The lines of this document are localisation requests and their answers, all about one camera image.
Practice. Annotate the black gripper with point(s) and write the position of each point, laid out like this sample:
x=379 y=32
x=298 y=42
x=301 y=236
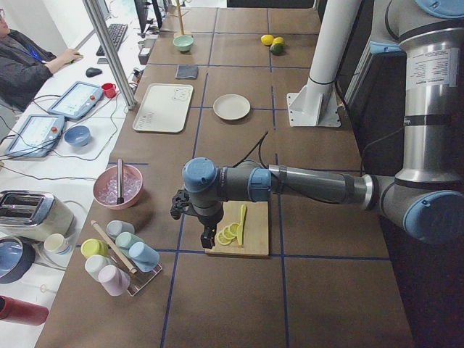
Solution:
x=209 y=222

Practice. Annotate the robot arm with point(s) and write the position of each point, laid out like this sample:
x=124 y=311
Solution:
x=424 y=197

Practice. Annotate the white bear tray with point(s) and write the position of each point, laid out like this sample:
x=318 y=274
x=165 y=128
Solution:
x=164 y=108

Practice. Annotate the near lemon slice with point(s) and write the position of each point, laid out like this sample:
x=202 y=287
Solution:
x=224 y=240

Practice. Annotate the lemon slice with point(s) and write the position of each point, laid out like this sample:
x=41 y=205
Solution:
x=224 y=240
x=227 y=232
x=234 y=229

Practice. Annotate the middle lemon slice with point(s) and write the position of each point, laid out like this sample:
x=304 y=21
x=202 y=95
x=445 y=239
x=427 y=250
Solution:
x=227 y=232

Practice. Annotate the far lemon slice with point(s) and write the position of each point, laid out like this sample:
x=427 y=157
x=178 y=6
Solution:
x=234 y=229

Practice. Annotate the yellow plastic knife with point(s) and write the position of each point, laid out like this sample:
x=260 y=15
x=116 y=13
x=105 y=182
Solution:
x=240 y=228

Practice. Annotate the bamboo cutting board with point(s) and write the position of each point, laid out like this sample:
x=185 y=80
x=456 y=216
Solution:
x=256 y=230

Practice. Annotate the light blue cup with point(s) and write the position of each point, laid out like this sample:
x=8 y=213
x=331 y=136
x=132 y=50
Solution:
x=144 y=257

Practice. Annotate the wooden rolling pin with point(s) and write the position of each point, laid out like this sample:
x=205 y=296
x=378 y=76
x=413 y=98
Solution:
x=129 y=265

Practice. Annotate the mint green cup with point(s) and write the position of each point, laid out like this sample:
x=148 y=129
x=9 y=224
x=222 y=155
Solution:
x=125 y=240

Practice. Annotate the pink cup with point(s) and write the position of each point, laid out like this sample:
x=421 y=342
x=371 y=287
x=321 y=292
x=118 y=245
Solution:
x=114 y=280

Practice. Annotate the pink bowl with ice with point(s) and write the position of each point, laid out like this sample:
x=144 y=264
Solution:
x=106 y=187

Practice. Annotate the white grey cup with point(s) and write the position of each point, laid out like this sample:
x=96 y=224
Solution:
x=95 y=263

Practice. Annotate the yellow cup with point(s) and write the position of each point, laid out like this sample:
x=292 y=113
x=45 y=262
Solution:
x=92 y=247

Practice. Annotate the cream round plate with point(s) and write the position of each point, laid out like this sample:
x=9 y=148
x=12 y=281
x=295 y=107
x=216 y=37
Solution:
x=231 y=107

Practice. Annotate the cream mug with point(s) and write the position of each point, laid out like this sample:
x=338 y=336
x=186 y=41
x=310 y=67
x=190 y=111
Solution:
x=57 y=244

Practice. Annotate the blue bowl on desk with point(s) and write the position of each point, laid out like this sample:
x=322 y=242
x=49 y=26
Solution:
x=78 y=135

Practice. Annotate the grey folded cloth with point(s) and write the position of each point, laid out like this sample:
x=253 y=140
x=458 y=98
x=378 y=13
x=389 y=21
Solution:
x=189 y=72

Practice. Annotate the red mug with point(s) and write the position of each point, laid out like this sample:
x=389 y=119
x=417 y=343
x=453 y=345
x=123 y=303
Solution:
x=109 y=90

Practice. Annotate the cream toaster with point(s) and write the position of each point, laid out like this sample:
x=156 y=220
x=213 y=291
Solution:
x=33 y=214

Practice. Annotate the far teach pendant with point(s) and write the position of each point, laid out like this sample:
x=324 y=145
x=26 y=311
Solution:
x=77 y=101

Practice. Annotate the teach pendant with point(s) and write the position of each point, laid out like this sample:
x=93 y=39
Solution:
x=37 y=136
x=77 y=101

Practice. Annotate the dark blue bowl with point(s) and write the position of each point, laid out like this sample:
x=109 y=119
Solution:
x=16 y=259

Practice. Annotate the black box device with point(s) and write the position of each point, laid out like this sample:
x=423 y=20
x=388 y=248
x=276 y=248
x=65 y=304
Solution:
x=145 y=49

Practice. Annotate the mint green bowl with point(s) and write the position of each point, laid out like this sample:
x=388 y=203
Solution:
x=183 y=43

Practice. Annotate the near teach pendant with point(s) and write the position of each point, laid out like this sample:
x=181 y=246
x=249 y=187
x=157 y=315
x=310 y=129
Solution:
x=37 y=136

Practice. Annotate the green lime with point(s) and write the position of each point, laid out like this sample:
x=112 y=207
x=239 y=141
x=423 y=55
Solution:
x=276 y=49

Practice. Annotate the black computer mouse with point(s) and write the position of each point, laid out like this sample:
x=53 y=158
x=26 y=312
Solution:
x=92 y=72

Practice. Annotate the red bottle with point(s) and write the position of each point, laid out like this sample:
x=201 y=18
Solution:
x=21 y=312

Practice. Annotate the upper yellow lemon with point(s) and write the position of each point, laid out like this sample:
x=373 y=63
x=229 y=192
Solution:
x=267 y=39

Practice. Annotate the yellow lemon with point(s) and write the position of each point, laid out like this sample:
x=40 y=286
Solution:
x=278 y=40
x=267 y=39

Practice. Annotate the lower yellow lemon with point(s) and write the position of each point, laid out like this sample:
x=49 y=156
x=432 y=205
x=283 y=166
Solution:
x=278 y=40

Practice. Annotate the wooden mug tree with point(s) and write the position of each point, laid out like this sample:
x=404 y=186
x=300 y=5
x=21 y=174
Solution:
x=182 y=31

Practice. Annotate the black keyboard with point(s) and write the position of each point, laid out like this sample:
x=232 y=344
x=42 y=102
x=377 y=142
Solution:
x=117 y=33

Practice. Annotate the black monitor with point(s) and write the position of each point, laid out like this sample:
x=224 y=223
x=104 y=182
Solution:
x=142 y=11

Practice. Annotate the seated person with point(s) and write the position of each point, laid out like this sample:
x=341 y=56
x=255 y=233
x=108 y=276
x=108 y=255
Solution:
x=25 y=66

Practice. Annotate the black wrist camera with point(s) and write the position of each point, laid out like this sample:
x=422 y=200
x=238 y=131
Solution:
x=181 y=205

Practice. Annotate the steel scoop handle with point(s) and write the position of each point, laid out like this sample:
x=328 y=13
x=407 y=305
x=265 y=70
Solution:
x=120 y=182

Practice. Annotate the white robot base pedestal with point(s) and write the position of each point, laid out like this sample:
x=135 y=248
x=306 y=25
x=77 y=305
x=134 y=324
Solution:
x=315 y=105

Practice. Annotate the aluminium frame post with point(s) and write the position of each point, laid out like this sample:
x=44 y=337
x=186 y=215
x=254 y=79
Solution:
x=97 y=20

